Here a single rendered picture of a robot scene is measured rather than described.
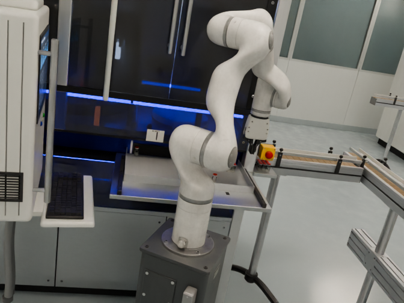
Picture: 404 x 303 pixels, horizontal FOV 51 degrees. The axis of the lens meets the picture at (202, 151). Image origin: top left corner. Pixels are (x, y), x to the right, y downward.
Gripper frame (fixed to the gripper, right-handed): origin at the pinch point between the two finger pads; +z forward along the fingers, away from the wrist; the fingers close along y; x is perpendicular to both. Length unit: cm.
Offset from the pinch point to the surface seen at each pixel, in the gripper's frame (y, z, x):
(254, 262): -31, 87, -43
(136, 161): 49, 22, -26
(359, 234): -86, 56, -31
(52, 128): 81, -7, 24
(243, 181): -3.8, 22.2, -14.9
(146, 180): 44.2, 20.7, -1.8
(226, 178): 4.5, 22.2, -16.5
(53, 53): 81, -33, 24
